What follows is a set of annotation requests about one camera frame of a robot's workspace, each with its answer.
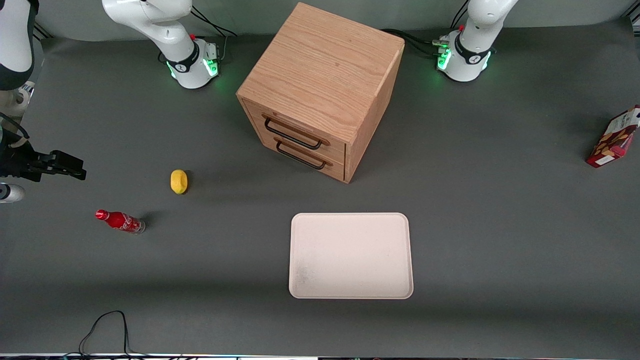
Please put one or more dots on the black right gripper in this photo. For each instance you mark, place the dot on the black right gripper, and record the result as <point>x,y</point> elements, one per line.
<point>15,164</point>

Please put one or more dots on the red cookie box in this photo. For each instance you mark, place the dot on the red cookie box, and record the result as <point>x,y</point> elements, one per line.
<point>612,140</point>

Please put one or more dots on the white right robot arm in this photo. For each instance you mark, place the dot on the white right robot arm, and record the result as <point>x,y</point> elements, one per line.
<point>150,20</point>

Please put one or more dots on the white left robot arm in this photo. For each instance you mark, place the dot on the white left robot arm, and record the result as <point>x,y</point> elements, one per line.
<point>472,50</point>

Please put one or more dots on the beige plastic tray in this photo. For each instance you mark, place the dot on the beige plastic tray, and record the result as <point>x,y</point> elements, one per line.
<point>350,255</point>

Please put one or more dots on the red cola bottle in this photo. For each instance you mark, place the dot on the red cola bottle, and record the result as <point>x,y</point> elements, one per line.
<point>120,220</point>

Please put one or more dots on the yellow lemon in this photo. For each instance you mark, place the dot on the yellow lemon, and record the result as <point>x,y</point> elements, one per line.
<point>178,181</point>

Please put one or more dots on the wooden drawer front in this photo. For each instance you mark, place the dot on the wooden drawer front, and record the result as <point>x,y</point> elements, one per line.
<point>336,170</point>
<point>256,116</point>

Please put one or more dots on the wooden drawer cabinet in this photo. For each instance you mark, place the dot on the wooden drawer cabinet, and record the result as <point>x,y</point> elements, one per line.
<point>325,65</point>

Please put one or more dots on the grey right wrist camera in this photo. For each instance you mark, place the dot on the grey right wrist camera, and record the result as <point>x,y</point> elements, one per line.
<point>10,193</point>

